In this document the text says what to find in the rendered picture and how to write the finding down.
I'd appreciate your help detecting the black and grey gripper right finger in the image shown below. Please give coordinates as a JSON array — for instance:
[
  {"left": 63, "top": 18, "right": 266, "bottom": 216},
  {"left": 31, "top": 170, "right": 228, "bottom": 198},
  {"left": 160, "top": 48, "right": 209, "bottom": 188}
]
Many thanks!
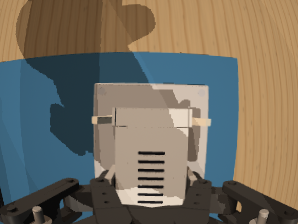
[{"left": 174, "top": 166, "right": 298, "bottom": 224}]

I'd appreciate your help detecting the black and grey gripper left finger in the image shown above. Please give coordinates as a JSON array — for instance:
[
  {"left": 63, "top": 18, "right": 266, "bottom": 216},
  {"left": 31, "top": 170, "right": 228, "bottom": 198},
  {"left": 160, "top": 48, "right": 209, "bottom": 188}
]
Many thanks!
[{"left": 0, "top": 165, "right": 132, "bottom": 224}]

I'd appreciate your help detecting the beige rectangular cover with slots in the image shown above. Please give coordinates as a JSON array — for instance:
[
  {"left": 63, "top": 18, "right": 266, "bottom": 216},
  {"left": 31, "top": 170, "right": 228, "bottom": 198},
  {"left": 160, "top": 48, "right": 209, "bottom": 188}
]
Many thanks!
[{"left": 112, "top": 108, "right": 192, "bottom": 207}]

